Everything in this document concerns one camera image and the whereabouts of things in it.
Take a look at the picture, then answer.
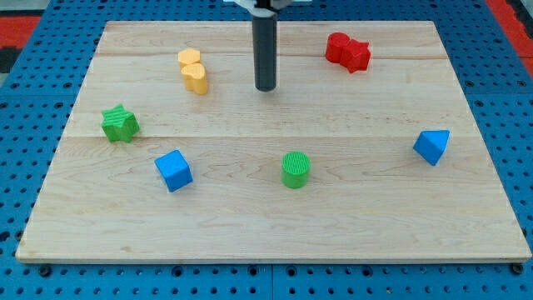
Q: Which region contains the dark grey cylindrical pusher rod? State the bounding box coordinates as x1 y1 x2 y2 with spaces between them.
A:
252 7 277 92

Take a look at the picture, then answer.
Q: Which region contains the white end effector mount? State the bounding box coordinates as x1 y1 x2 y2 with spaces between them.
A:
223 0 311 11

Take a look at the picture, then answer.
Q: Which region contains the red star block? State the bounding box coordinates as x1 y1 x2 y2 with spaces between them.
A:
339 39 371 73

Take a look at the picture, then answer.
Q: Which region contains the green star block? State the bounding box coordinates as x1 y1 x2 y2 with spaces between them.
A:
101 104 140 143

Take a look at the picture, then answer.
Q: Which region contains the red cylinder block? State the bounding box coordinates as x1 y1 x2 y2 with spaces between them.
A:
325 32 351 63

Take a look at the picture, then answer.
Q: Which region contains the yellow hexagon block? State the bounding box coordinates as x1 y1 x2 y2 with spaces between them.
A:
177 48 201 69

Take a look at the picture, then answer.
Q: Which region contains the yellow heart block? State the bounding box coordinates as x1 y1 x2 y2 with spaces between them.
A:
181 62 208 95

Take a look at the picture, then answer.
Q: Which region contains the green cylinder block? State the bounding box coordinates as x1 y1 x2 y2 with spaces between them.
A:
281 151 311 189

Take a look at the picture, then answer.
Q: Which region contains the light wooden board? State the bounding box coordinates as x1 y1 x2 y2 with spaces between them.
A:
16 21 531 264

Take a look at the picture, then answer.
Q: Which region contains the blue cube block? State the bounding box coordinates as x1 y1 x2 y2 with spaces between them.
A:
155 149 193 193

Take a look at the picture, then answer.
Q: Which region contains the blue triangular prism block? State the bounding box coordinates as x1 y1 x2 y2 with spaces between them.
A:
413 130 451 166

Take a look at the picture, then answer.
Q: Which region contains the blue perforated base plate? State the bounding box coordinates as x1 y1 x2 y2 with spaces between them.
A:
1 1 532 299

